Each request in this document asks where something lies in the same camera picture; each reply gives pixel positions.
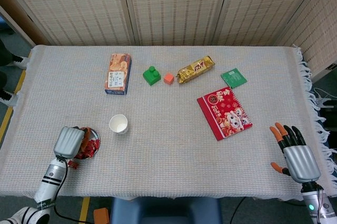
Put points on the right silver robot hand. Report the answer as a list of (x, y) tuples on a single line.
[(300, 163)]

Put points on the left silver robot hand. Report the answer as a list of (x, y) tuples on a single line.
[(68, 141)]

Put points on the red candy packet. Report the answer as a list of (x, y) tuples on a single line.
[(73, 164)]

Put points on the silver metal plate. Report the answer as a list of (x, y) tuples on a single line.
[(98, 136)]

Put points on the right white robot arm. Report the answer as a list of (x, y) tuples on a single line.
[(313, 205)]

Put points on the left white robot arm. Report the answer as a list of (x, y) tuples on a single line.
[(50, 179)]

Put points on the white paper cup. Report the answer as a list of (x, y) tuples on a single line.
[(118, 124)]

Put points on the white shoe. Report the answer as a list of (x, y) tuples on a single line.
[(19, 62), (8, 98)]

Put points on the orange and blue biscuit box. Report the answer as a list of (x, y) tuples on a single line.
[(117, 76)]

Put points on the orange block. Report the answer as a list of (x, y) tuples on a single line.
[(101, 216)]

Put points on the dark trouser leg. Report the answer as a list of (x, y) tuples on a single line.
[(2, 80), (4, 53)]

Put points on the red spiral calendar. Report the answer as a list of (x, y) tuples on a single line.
[(223, 113)]

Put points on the white woven tablecloth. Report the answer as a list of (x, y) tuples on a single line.
[(168, 142)]

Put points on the green toy brick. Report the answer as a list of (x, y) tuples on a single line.
[(151, 78)]

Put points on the green sachet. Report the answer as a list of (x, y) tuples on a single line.
[(233, 78)]

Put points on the orange cube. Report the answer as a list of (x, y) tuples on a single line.
[(168, 79)]

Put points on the blue chair seat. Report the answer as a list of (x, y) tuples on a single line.
[(166, 213)]

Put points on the gold snack packet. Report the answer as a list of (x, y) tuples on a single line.
[(194, 70)]

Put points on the woven bamboo folding screen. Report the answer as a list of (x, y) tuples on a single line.
[(171, 5)]

